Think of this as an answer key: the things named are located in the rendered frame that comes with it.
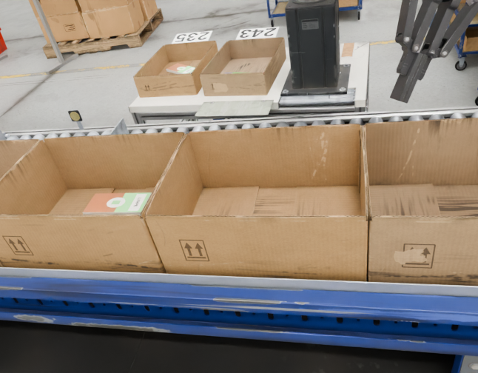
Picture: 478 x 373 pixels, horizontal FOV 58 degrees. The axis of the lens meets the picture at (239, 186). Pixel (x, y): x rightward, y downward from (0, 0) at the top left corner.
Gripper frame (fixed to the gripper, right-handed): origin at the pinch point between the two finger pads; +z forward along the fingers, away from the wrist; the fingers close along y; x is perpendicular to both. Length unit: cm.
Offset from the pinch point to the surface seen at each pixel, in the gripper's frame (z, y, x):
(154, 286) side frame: 50, 26, -12
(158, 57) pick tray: 18, 42, -162
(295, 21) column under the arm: -13, -4, -103
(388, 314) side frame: 36.0, -11.2, 4.2
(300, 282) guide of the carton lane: 37.7, 1.9, -3.1
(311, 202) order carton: 30.1, -4.3, -27.1
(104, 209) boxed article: 50, 40, -40
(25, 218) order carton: 47, 53, -21
